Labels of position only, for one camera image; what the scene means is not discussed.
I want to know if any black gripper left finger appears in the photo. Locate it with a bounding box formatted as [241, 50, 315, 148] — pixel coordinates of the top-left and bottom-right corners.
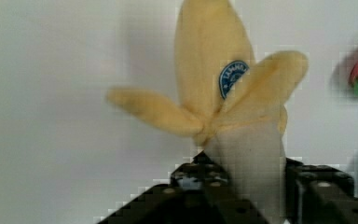
[99, 153, 268, 224]

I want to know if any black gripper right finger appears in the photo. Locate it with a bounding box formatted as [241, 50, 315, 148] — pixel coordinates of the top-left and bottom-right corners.
[285, 158, 358, 224]

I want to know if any yellow plush peeled banana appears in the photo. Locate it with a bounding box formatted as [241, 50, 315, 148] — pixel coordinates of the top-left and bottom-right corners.
[107, 0, 309, 224]

